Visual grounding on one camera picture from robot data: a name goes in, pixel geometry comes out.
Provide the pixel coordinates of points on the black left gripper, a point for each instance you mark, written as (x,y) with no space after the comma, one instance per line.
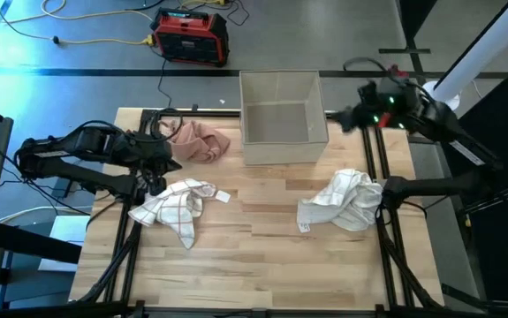
(158,161)

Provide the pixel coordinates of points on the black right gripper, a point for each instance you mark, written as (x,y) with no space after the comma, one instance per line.
(368,106)

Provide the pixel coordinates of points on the white towel red checks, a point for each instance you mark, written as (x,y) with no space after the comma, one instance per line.
(169,207)

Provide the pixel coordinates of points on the pink towel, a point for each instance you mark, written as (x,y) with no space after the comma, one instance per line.
(196,143)

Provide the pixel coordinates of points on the white towel beige checks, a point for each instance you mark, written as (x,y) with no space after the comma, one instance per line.
(346,199)

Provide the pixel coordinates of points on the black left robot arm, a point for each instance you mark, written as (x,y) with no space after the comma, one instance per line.
(81,141)

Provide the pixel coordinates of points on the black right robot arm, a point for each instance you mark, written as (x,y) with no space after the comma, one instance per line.
(434,185)

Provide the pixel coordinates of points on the white flat box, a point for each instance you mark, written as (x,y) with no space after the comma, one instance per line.
(65,234)

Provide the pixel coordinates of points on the black partition panel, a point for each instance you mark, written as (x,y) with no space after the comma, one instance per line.
(417,13)

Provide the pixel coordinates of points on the red black power station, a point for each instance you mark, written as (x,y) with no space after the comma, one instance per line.
(191,42)

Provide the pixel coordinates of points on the white tower fan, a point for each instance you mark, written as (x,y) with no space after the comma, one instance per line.
(483,48)

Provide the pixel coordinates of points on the black aluminium table frame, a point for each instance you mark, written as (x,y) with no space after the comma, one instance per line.
(209,113)

